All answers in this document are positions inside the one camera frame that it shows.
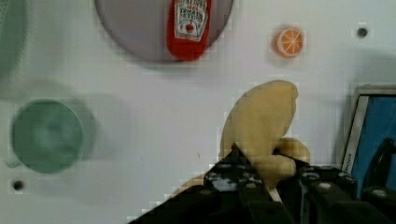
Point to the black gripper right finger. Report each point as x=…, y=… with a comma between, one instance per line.
x=327, y=195

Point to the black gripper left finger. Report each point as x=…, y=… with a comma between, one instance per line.
x=232, y=193

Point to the yellow peeled plush banana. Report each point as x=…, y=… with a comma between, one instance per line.
x=257, y=125

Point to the green mug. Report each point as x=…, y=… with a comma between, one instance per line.
x=49, y=136

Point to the black toaster oven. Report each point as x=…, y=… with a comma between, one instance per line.
x=372, y=120

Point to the orange slice toy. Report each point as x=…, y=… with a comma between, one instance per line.
x=289, y=42

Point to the red plush ketchup bottle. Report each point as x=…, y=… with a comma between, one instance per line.
x=187, y=28

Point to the grey round plate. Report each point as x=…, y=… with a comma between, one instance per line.
x=139, y=26

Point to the green perforated colander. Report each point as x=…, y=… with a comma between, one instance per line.
x=14, y=23

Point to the black oven door handle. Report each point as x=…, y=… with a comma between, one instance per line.
x=377, y=174

